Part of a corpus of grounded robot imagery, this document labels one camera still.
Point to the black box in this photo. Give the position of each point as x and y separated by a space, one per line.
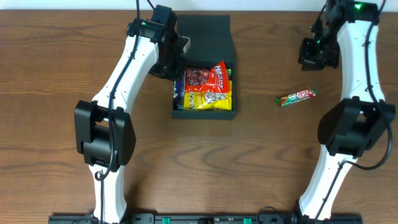
211 43

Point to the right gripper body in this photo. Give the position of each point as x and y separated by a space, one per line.
310 58

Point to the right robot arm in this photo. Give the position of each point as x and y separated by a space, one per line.
344 35

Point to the yellow nuts bag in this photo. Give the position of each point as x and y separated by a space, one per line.
208 101

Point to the red Hacks candy bag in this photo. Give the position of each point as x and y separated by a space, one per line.
213 80

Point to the purple Dairy Milk bar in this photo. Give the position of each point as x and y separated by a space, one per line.
178 94

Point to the red green KitKat bar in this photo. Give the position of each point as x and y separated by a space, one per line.
296 97

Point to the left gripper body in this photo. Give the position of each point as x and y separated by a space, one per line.
170 69

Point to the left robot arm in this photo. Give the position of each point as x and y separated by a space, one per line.
103 128

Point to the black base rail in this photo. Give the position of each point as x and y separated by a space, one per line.
148 218

